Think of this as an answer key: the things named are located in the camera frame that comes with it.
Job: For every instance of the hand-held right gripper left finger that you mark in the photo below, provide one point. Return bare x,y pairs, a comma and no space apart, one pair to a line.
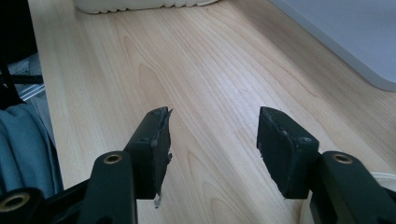
149,155

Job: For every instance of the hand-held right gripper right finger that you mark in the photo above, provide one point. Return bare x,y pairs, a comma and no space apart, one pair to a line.
286,155

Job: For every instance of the white shoe rack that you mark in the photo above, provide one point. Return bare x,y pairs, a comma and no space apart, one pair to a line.
342,25

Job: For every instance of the blue-grey shirt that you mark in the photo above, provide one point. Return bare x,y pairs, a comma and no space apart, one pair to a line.
25,149

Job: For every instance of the silver floor rail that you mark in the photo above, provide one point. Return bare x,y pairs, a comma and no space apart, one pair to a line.
29,90

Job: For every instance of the black metal frame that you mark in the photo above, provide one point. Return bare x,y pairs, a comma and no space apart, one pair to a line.
15,31

